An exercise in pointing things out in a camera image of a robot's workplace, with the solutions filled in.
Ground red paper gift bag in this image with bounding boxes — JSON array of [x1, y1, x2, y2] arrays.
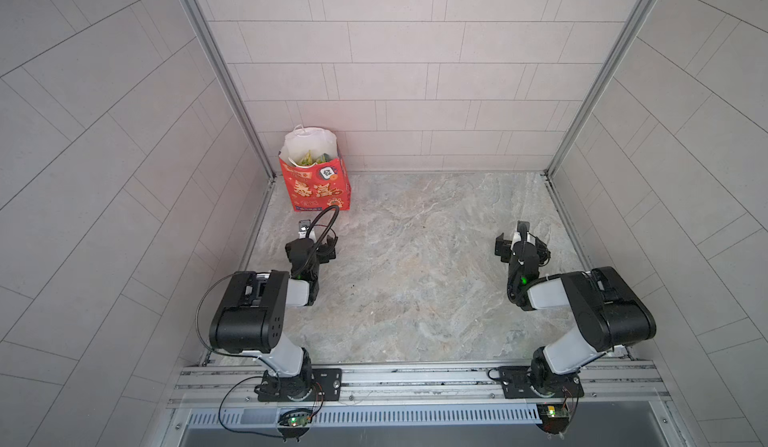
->
[[279, 125, 351, 212]]

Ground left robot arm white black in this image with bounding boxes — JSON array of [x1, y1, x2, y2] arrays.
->
[[208, 236, 337, 401]]

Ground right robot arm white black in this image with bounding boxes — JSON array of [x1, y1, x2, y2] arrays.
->
[[494, 221, 657, 397]]

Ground snacks inside bag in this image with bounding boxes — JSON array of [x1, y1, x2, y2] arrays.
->
[[295, 151, 333, 167]]

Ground right circuit board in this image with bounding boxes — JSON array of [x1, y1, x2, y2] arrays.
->
[[536, 404, 571, 435]]

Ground left green circuit board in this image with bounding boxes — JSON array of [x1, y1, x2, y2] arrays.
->
[[277, 408, 313, 439]]

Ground white perforated vent strip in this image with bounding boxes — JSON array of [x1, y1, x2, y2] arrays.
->
[[187, 404, 542, 429]]

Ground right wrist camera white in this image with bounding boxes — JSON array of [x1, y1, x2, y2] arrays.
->
[[512, 220, 530, 244]]

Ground left black cable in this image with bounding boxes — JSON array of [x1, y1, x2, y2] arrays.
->
[[194, 272, 265, 359]]

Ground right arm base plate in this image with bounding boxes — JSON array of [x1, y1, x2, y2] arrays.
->
[[491, 364, 584, 399]]

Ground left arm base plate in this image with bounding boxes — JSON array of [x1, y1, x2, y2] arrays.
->
[[254, 368, 343, 402]]

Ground aluminium mounting rail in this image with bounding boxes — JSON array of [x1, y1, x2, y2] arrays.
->
[[166, 358, 671, 408]]

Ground left corner aluminium post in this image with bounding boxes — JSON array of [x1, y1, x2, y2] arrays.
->
[[180, 0, 276, 183]]

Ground corner aluminium post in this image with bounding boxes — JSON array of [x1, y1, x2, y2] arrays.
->
[[544, 0, 658, 180], [180, 0, 276, 183]]

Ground right corner aluminium post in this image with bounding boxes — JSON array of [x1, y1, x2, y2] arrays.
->
[[544, 0, 658, 180]]

